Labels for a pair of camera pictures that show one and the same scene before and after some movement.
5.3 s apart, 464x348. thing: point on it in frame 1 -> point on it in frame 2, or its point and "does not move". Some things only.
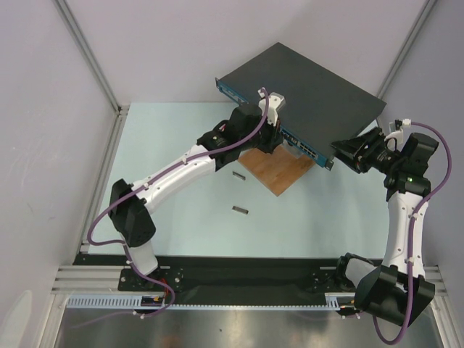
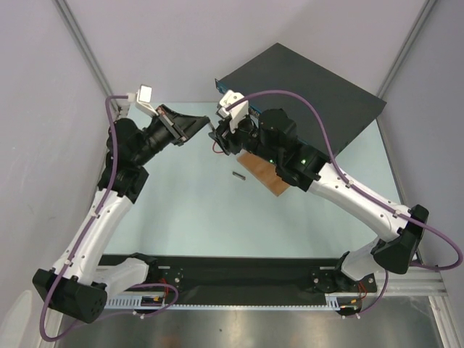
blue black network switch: x=320 y=109 does not move
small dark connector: x=238 y=175 does not move
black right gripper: x=361 y=156 -> x=225 y=138
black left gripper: x=273 y=138 -> x=180 y=127
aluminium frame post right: x=428 y=9 does not move
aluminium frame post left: x=120 y=109 does not move
